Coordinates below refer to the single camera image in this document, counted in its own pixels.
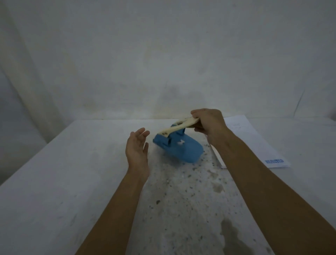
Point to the person's right fingers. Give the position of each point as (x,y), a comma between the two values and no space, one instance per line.
(199,119)

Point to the person's right forearm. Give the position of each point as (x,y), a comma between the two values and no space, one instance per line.
(273,199)

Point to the person's left forearm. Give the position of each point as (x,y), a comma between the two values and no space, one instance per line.
(115,218)

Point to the white paper sheet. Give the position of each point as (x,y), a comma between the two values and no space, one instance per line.
(256,143)

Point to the person's left hand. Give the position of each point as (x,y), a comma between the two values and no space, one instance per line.
(135,153)

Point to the person's left thumb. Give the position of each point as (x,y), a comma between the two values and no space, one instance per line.
(145,148)

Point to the person's right hand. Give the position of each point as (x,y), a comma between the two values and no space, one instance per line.
(211,123)

